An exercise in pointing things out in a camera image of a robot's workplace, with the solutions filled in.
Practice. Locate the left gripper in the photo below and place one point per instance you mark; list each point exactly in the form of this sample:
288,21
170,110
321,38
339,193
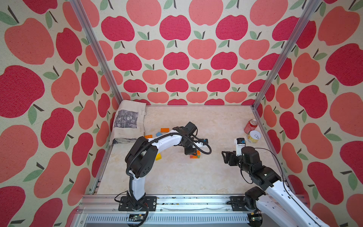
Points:
192,151

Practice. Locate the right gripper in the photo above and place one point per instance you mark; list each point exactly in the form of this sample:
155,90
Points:
232,154

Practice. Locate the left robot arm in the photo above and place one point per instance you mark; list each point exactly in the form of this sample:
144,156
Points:
143,154

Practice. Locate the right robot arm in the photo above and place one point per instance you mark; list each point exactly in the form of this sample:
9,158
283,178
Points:
270,194

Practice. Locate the yellow tin can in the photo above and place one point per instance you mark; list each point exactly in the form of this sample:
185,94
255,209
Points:
254,136

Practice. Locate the red soda can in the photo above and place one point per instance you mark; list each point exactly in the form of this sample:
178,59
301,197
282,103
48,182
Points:
251,126

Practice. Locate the folded beige towel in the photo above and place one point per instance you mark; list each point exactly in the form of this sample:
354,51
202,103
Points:
128,124

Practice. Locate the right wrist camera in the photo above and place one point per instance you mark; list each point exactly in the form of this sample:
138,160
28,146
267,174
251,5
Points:
240,144

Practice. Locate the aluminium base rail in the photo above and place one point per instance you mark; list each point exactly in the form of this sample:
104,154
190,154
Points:
179,211

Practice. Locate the left frame post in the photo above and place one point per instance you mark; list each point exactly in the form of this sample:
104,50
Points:
97,49

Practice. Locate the frame post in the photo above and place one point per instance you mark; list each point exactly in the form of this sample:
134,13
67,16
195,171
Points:
307,13
97,49

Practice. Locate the right frame post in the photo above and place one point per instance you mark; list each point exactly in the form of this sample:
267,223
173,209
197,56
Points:
307,13

